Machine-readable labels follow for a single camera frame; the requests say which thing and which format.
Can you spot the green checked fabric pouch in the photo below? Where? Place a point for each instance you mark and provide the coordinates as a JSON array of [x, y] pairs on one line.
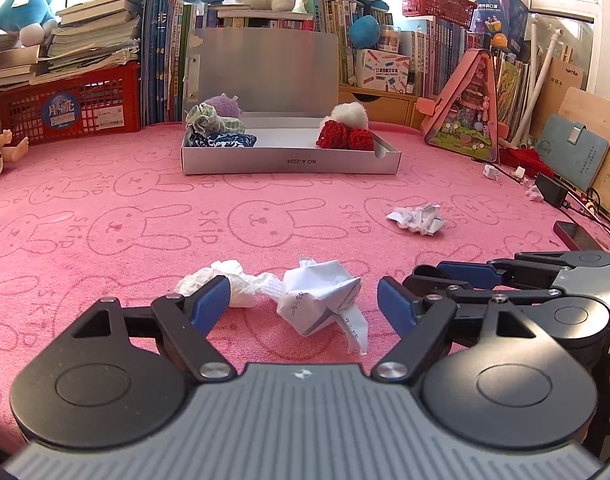
[[204, 119]]

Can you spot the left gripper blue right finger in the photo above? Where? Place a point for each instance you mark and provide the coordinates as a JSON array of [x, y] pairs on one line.
[[402, 309]]

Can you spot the pink white paper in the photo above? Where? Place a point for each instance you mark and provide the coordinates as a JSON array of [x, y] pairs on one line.
[[424, 220]]

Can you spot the row of blue books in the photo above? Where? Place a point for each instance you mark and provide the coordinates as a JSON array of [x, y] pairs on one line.
[[165, 29]]

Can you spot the wooden drawer shelf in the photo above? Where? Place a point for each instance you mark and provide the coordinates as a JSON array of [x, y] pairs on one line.
[[391, 107]]

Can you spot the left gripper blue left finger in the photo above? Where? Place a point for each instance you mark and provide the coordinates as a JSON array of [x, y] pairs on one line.
[[207, 305]]

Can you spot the pink rabbit tablecloth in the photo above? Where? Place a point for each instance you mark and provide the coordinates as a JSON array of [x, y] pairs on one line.
[[116, 216]]

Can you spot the white tissue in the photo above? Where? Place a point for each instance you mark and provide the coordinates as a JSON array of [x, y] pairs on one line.
[[245, 288]]

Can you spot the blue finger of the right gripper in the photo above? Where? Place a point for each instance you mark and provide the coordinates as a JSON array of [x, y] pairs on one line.
[[478, 275]]

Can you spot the blue plush toy left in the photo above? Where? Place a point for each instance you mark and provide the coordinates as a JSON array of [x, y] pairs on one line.
[[32, 21]]

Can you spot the pink triangular diorama house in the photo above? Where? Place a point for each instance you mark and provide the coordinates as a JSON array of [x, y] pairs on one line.
[[463, 119]]

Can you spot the red plastic basket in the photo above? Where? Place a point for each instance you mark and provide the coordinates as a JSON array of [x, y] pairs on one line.
[[95, 103]]

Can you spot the red crocheted item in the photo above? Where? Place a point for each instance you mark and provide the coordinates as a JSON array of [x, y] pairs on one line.
[[337, 136]]

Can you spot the small red basket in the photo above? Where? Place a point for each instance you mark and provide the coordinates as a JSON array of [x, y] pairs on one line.
[[454, 11]]

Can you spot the purple plush toy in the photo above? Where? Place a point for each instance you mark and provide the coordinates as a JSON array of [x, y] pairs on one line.
[[225, 106]]

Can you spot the row of colourful books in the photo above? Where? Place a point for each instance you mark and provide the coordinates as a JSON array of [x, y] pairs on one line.
[[433, 46]]

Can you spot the teal notebook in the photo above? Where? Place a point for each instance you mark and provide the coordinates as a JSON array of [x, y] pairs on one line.
[[572, 151]]

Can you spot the small crumpled paper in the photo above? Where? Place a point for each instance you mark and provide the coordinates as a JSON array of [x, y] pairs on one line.
[[491, 172]]

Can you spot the blue floral drawstring pouch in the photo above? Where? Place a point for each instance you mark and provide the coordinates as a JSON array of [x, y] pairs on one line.
[[220, 140]]

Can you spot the printed paper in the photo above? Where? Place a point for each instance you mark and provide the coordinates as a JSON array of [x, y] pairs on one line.
[[317, 294]]

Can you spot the silver cardboard box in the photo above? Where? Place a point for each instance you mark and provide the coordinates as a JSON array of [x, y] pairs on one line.
[[286, 83]]

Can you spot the stack of books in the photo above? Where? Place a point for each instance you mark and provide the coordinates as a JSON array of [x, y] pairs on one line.
[[88, 36]]

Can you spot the white fluffy plush toy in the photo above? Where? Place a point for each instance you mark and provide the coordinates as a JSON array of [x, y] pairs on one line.
[[352, 114]]

